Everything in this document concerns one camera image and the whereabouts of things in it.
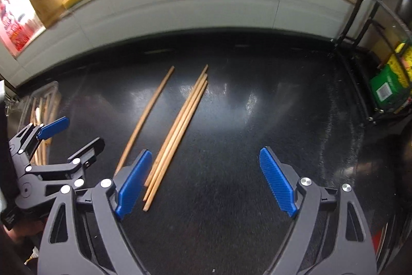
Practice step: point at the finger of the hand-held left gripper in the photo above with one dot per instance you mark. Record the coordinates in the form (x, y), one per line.
(87, 151)
(53, 126)

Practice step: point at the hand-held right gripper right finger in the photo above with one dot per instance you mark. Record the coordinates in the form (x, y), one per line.
(276, 184)

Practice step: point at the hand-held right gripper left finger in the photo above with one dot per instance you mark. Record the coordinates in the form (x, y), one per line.
(133, 184)

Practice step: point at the clear plastic tray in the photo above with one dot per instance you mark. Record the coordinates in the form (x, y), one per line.
(54, 91)

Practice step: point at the person's left hand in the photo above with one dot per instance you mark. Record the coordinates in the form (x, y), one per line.
(25, 230)

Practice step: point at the red packet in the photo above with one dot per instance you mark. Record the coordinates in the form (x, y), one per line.
(14, 27)

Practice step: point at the red sheet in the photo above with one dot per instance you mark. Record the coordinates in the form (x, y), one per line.
(376, 236)

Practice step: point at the bamboo cylinder container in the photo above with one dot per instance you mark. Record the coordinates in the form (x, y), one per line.
(45, 4)

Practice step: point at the green yellow packet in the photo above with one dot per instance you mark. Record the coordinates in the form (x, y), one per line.
(389, 85)

